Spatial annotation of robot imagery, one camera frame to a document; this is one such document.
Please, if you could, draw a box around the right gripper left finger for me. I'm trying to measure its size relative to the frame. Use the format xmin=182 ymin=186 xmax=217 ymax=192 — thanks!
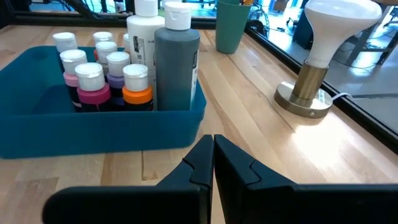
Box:
xmin=42 ymin=134 xmax=215 ymax=224

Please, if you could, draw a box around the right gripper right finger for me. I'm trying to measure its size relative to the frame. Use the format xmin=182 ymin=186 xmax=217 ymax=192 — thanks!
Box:
xmin=214 ymin=134 xmax=398 ymax=224

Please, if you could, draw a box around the teal plastic tray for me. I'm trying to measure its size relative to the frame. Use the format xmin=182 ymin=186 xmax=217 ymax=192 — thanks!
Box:
xmin=0 ymin=45 xmax=208 ymax=160

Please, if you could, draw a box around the small maroon paint bottle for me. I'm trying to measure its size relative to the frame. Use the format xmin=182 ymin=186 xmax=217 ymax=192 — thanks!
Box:
xmin=74 ymin=62 xmax=112 ymax=113

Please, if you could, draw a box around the small purple paint bottle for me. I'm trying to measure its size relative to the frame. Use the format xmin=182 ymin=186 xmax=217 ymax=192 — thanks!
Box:
xmin=106 ymin=51 xmax=131 ymax=108

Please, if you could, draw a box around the large grey paint bottle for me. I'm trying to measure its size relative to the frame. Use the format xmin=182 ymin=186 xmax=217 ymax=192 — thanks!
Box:
xmin=154 ymin=1 xmax=201 ymax=112

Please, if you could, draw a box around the small pink paint bottle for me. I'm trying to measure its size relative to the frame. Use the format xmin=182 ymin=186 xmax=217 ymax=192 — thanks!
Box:
xmin=59 ymin=49 xmax=88 ymax=110

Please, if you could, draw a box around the large white paint bottle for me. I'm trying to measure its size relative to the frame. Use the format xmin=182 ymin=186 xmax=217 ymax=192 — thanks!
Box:
xmin=126 ymin=0 xmax=165 ymax=78

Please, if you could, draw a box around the green plastic cup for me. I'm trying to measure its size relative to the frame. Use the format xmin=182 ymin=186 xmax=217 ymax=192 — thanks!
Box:
xmin=215 ymin=0 xmax=252 ymax=55

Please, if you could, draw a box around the white dome lamp silver base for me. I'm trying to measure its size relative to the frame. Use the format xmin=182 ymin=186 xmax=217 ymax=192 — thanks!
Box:
xmin=274 ymin=0 xmax=383 ymax=119

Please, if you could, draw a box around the black aluminium table frame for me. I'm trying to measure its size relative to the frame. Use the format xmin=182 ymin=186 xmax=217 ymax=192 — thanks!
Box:
xmin=0 ymin=11 xmax=398 ymax=153

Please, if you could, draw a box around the white lamp cord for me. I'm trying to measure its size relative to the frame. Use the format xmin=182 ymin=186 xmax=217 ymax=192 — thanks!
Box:
xmin=331 ymin=91 xmax=354 ymax=101

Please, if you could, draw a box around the grey desk frame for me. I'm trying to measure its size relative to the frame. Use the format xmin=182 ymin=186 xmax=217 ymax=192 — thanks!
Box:
xmin=345 ymin=4 xmax=398 ymax=66

